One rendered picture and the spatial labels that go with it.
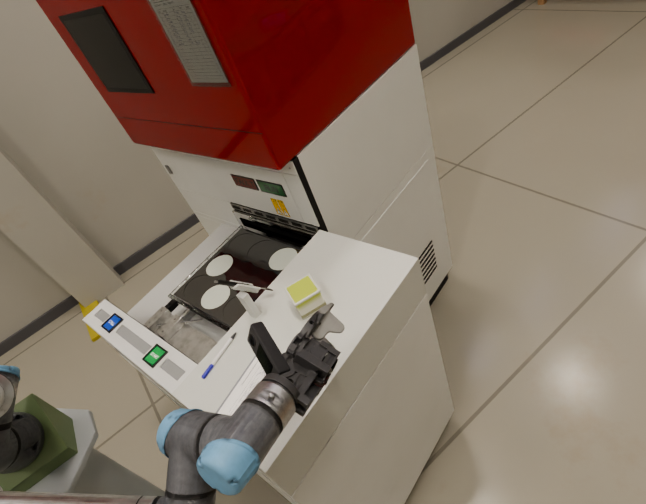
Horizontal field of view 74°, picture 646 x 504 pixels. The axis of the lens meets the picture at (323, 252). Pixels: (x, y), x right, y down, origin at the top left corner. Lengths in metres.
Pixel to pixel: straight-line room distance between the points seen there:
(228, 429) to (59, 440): 0.87
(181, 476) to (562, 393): 1.60
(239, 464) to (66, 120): 2.81
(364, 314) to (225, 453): 0.55
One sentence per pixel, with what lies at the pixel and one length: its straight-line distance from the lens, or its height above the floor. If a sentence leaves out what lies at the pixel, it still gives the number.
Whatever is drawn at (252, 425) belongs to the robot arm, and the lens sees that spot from 0.66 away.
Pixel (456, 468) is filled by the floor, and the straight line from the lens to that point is 1.90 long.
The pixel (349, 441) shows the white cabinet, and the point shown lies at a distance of 1.19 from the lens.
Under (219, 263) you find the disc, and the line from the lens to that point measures 1.53.
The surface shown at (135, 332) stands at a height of 0.96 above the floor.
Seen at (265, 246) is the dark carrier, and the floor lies 0.90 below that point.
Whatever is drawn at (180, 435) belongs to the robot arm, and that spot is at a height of 1.25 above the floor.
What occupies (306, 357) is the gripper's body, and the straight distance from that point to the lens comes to 0.74.
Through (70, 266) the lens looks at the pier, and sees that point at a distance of 3.36.
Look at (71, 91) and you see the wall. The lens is 3.20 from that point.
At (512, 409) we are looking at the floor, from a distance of 1.98.
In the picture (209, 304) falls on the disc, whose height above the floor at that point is 0.90.
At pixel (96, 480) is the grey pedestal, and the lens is 1.62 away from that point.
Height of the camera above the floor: 1.79
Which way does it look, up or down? 41 degrees down
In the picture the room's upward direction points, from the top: 24 degrees counter-clockwise
